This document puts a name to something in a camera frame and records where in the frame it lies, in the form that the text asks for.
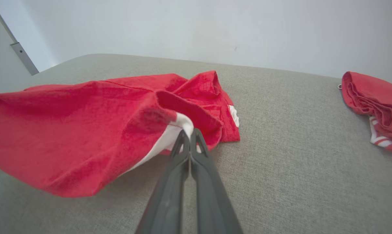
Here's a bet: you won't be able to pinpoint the red lettered sports jersey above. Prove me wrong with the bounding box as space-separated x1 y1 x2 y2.
338 71 392 155

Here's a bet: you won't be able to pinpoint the red shorts with white stripe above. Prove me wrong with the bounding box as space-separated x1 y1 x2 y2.
0 71 241 198

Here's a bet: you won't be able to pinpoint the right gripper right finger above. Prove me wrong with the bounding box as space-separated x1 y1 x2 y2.
189 128 243 234

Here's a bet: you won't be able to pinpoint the grey metal wall strip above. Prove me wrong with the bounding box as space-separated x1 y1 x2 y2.
10 42 40 76

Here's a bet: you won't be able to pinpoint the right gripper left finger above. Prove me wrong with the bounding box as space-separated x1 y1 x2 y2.
136 130 191 234

